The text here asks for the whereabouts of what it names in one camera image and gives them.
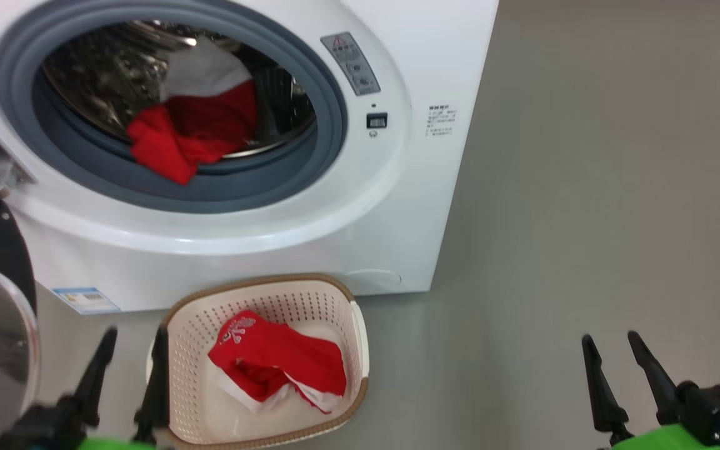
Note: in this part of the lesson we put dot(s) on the grey warning sticker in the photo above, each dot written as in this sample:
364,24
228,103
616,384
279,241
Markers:
350,62

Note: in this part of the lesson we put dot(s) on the round filter cover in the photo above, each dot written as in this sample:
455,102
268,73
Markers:
372,279

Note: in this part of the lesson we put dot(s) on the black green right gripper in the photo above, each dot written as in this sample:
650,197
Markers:
710,412

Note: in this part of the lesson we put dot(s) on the grey rubber door gasket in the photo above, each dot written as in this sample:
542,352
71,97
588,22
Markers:
241,187

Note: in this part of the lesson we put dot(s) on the steel perforated washer drum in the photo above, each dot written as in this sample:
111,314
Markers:
104,81

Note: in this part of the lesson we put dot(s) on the red jersey with white print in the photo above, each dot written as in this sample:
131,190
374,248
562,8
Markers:
285,356

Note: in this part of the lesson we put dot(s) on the red and white garment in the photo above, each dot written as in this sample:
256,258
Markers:
210,119

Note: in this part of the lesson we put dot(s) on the black door latch slot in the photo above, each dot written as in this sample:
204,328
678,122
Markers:
377,120

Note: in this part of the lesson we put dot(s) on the blue energy label sticker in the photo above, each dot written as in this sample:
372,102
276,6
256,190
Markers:
85,300

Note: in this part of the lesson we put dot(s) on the white washing machine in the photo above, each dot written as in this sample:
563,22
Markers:
366,219

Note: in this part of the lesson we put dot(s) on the small printed text sticker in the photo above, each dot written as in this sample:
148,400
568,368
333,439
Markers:
441,120

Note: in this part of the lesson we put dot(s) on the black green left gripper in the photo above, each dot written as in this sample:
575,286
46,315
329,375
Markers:
47,428

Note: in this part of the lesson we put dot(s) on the cream basket with brown rim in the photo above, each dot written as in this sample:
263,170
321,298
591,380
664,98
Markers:
347,350

